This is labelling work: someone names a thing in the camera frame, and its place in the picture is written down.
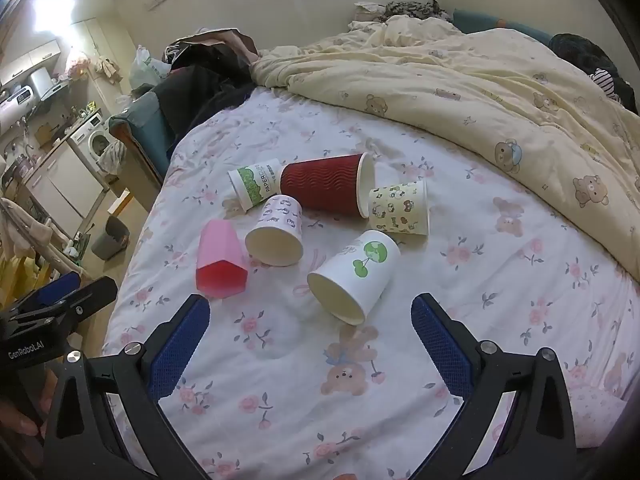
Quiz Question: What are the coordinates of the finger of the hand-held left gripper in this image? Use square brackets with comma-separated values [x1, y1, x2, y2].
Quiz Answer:
[10, 271, 83, 317]
[7, 276, 119, 332]

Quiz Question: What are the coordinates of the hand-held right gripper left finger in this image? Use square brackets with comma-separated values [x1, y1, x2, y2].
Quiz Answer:
[42, 294, 212, 480]

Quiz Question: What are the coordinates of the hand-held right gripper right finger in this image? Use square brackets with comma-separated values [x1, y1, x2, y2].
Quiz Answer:
[410, 292, 596, 480]

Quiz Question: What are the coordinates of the white cup with green tree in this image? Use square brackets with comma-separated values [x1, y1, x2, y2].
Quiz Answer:
[306, 230, 402, 326]

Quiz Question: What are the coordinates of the pink plastic cup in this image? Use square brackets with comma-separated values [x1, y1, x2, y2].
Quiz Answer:
[195, 219, 249, 300]

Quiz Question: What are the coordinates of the yellow cartoon print cup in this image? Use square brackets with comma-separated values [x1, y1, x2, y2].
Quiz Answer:
[368, 179, 430, 237]

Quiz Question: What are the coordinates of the white cup with purple print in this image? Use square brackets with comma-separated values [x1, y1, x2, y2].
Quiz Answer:
[245, 194, 305, 267]

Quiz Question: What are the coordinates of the white cup with green label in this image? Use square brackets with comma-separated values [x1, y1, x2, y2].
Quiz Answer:
[227, 158, 283, 212]

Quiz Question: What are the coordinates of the dark red ribbed cup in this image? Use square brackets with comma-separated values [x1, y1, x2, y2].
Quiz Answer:
[279, 151, 377, 219]

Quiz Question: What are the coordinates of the person's left hand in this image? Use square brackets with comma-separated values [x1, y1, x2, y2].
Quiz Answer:
[0, 367, 56, 438]

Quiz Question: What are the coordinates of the floral bed sheet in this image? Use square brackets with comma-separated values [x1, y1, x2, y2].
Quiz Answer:
[102, 87, 640, 480]

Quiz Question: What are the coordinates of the grey trash bin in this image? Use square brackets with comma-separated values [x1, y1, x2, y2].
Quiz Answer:
[91, 215, 130, 261]

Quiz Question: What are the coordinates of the beige hanging cloth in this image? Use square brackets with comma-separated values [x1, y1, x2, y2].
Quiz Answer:
[0, 197, 53, 261]

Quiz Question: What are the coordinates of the white kitchen cabinet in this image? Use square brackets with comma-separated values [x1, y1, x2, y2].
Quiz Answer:
[25, 135, 111, 233]

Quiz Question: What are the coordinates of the white washing machine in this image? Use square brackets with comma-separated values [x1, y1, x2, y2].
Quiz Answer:
[69, 112, 118, 176]

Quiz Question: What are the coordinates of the teal bed footboard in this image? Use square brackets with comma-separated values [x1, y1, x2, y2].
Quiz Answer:
[109, 92, 173, 183]

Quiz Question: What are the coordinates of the white water heater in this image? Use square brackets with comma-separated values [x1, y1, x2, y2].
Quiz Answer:
[20, 67, 56, 103]

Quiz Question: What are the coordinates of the white plastic bag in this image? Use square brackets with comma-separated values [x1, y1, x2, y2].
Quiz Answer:
[129, 45, 171, 90]

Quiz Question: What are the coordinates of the dark clothes pile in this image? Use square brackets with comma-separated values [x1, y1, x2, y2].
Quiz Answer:
[150, 27, 261, 156]

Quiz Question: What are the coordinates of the yellow bear print duvet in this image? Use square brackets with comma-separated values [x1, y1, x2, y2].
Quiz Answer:
[250, 15, 640, 281]

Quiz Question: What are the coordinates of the striped cloth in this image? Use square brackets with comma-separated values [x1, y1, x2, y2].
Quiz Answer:
[589, 67, 621, 98]

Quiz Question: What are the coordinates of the dark fuzzy blanket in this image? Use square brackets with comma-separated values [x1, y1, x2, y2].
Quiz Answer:
[550, 32, 638, 111]

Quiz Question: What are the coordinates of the teal pillow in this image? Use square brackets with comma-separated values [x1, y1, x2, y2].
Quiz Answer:
[452, 9, 556, 46]

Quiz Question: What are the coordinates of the leopard print cloth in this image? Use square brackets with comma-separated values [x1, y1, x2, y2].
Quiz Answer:
[382, 0, 453, 23]

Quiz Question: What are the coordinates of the white wall cabinet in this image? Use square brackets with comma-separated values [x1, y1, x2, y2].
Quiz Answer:
[0, 17, 113, 86]

